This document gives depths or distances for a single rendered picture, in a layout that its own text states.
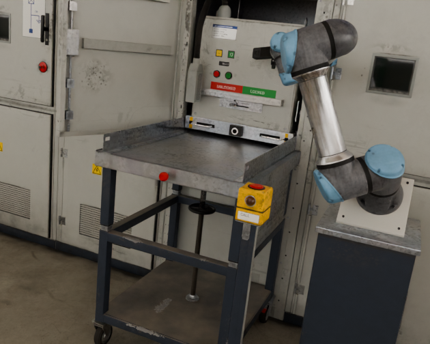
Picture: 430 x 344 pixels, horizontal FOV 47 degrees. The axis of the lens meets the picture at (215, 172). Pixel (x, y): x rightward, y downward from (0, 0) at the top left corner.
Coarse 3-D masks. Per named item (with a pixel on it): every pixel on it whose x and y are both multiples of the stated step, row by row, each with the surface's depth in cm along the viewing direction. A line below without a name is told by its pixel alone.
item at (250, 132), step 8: (200, 120) 236; (208, 120) 235; (216, 120) 234; (192, 128) 239; (200, 128) 237; (208, 128) 235; (216, 128) 234; (224, 128) 232; (248, 128) 227; (256, 128) 226; (264, 128) 226; (232, 136) 232; (248, 136) 228; (256, 136) 227; (272, 136) 224; (288, 136) 221
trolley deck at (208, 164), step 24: (168, 144) 208; (192, 144) 213; (216, 144) 219; (240, 144) 224; (120, 168) 180; (144, 168) 176; (168, 168) 172; (192, 168) 174; (216, 168) 177; (240, 168) 181; (288, 168) 205; (216, 192) 166
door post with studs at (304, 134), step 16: (320, 0) 205; (320, 16) 207; (304, 112) 218; (304, 128) 219; (304, 144) 220; (304, 160) 222; (304, 176) 223; (288, 240) 233; (288, 256) 234; (288, 272) 236
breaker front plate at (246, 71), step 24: (216, 24) 225; (240, 24) 221; (264, 24) 216; (216, 48) 227; (240, 48) 223; (240, 72) 225; (264, 72) 221; (288, 96) 218; (240, 120) 230; (264, 120) 225; (288, 120) 221
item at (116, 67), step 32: (64, 0) 188; (96, 0) 200; (128, 0) 211; (160, 0) 219; (64, 32) 192; (96, 32) 204; (128, 32) 215; (160, 32) 227; (64, 64) 195; (96, 64) 208; (128, 64) 219; (160, 64) 231; (64, 96) 198; (96, 96) 212; (128, 96) 223; (160, 96) 236; (64, 128) 205; (96, 128) 216; (128, 128) 225
